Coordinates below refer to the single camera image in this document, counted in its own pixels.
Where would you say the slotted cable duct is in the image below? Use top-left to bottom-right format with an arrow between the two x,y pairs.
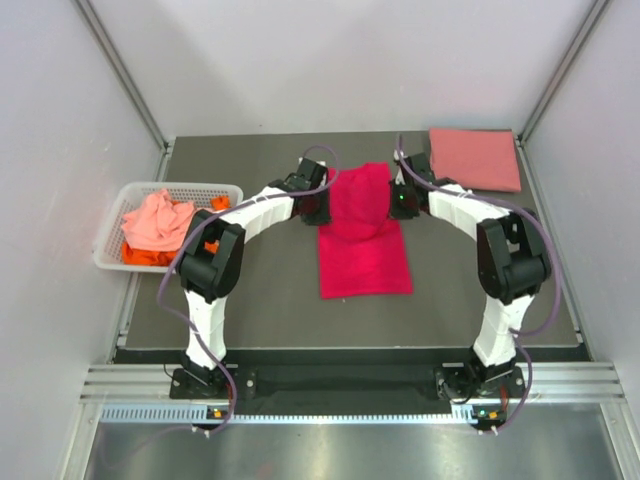
100,404 -> 499,425

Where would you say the aluminium frame rail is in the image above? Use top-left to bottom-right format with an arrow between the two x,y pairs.
517,0 -> 614,144
71,0 -> 169,152

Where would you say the white plastic basket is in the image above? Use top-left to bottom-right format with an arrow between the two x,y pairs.
93,182 -> 244,274

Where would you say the magenta t shirt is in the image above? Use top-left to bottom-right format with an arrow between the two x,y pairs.
318,163 -> 413,300

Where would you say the light pink t shirt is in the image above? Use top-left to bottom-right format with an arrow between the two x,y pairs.
121,189 -> 196,252

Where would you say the orange t shirt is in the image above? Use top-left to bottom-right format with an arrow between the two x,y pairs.
121,206 -> 201,267

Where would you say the folded salmon pink t shirt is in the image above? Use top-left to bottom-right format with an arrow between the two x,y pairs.
429,128 -> 521,193

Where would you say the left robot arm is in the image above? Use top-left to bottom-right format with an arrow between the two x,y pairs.
177,157 -> 330,397

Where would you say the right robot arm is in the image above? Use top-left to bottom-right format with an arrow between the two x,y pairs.
390,147 -> 552,396

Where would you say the left aluminium frame rail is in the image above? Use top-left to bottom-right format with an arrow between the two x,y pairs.
71,0 -> 169,152

